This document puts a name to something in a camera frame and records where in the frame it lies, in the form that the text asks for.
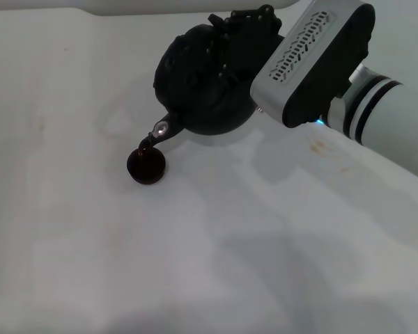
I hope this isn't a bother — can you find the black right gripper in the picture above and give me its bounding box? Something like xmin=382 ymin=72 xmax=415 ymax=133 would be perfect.
xmin=205 ymin=3 xmax=283 ymax=83

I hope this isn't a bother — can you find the black round teapot with handle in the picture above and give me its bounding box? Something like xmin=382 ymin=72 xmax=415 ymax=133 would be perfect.
xmin=139 ymin=22 xmax=263 ymax=151

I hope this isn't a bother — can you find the small dark brown teacup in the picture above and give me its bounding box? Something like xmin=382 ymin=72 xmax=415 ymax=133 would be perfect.
xmin=126 ymin=145 xmax=167 ymax=186

